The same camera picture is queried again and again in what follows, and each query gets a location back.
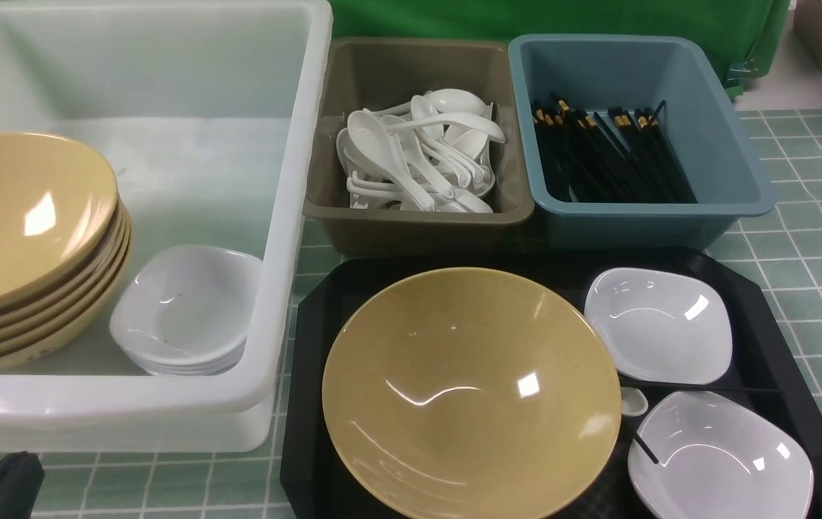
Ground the large translucent white tub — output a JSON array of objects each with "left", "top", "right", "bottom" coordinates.
[{"left": 0, "top": 1, "right": 333, "bottom": 453}]

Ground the white square dish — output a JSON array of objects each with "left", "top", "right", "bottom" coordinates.
[
  {"left": 627, "top": 391, "right": 814, "bottom": 518},
  {"left": 583, "top": 267, "right": 733, "bottom": 385}
]

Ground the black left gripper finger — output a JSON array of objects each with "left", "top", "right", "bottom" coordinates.
[{"left": 0, "top": 451, "right": 45, "bottom": 518}]

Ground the black serving tray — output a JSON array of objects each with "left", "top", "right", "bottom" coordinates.
[{"left": 280, "top": 249, "right": 822, "bottom": 518}]

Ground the pile of black chopsticks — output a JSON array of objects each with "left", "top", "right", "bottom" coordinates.
[{"left": 531, "top": 93, "right": 698, "bottom": 204}]

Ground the pile of white spoons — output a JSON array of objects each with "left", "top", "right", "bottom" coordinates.
[{"left": 335, "top": 89, "right": 506, "bottom": 214}]

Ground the olive brown plastic bin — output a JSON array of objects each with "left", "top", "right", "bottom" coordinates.
[{"left": 304, "top": 38, "right": 535, "bottom": 257}]

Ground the yellow noodle bowl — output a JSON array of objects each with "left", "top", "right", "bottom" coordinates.
[{"left": 321, "top": 268, "right": 622, "bottom": 518}]

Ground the black chopstick gold band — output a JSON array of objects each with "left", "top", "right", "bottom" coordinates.
[{"left": 619, "top": 378, "right": 785, "bottom": 395}]

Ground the stack of yellow bowls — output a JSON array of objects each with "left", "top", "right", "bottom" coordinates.
[{"left": 0, "top": 133, "right": 133, "bottom": 369}]

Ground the white ceramic soup spoon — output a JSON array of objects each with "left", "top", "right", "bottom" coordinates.
[{"left": 621, "top": 387, "right": 649, "bottom": 417}]

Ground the stack of white dishes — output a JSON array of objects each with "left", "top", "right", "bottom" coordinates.
[{"left": 109, "top": 245, "right": 262, "bottom": 376}]

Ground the blue plastic bin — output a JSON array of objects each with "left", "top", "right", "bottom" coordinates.
[{"left": 509, "top": 34, "right": 777, "bottom": 250}]

